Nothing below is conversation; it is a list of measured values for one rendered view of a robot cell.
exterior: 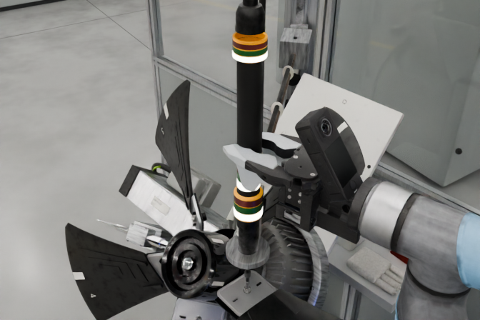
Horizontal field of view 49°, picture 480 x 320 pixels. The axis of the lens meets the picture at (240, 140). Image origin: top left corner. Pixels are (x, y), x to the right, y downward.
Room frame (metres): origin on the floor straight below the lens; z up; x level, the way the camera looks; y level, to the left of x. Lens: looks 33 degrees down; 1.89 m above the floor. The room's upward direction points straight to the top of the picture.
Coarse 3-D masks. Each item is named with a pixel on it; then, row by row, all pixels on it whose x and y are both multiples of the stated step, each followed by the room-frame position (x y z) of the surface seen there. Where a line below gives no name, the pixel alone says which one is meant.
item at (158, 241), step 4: (96, 220) 0.96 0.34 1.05; (100, 220) 0.95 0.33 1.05; (108, 224) 0.93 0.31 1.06; (112, 224) 0.92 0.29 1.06; (116, 224) 0.92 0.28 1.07; (120, 224) 0.92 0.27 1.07; (116, 228) 0.91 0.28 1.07; (120, 228) 0.90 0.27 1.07; (124, 228) 0.90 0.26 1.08; (128, 228) 0.90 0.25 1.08; (124, 232) 0.89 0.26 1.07; (148, 236) 0.85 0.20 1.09; (152, 236) 0.85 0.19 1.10; (156, 236) 0.84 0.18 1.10; (148, 240) 0.84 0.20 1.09; (152, 240) 0.84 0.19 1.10; (156, 240) 0.83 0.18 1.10; (160, 240) 0.83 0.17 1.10; (164, 240) 0.83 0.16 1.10; (152, 244) 0.83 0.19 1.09; (156, 244) 0.83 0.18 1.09; (160, 244) 0.82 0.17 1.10; (164, 244) 0.82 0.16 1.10; (164, 248) 0.82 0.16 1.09
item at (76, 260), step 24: (72, 240) 0.81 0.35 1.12; (96, 240) 0.78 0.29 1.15; (72, 264) 0.80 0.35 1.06; (96, 264) 0.77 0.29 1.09; (120, 264) 0.74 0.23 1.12; (144, 264) 0.72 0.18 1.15; (96, 288) 0.76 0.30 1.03; (120, 288) 0.74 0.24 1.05; (144, 288) 0.72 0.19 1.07; (96, 312) 0.75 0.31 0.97; (120, 312) 0.74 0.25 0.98
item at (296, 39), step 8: (296, 24) 1.27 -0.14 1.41; (304, 24) 1.27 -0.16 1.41; (288, 32) 1.24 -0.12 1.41; (296, 32) 1.24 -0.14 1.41; (304, 32) 1.24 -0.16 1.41; (280, 40) 1.19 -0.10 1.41; (288, 40) 1.19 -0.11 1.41; (296, 40) 1.19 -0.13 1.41; (304, 40) 1.19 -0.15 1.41; (280, 48) 1.18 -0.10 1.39; (288, 48) 1.18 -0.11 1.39; (296, 48) 1.17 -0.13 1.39; (304, 48) 1.17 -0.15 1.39; (280, 56) 1.18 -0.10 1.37; (288, 56) 1.18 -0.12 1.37; (296, 56) 1.17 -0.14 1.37; (304, 56) 1.17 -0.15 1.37; (280, 64) 1.18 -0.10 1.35; (296, 64) 1.17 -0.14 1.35; (304, 64) 1.17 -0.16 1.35
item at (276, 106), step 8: (264, 0) 0.70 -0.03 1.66; (264, 8) 0.70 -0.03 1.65; (288, 64) 1.09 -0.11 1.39; (288, 72) 1.05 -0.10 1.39; (280, 88) 0.98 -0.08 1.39; (280, 96) 0.94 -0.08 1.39; (272, 104) 0.91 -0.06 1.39; (280, 104) 0.90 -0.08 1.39; (272, 112) 0.91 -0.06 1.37; (280, 112) 0.90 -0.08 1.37; (272, 120) 0.84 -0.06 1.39; (272, 128) 0.82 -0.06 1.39
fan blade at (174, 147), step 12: (180, 84) 0.94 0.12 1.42; (180, 96) 0.92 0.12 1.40; (168, 108) 0.95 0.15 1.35; (180, 108) 0.90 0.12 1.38; (168, 120) 0.94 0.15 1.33; (180, 120) 0.88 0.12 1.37; (156, 132) 0.99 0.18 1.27; (168, 132) 0.93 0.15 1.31; (180, 132) 0.87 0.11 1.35; (156, 144) 0.99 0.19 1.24; (168, 144) 0.93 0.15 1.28; (180, 144) 0.85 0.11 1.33; (168, 156) 0.93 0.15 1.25; (180, 156) 0.84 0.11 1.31; (180, 168) 0.83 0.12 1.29; (180, 180) 0.84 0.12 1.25; (192, 192) 0.76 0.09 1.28
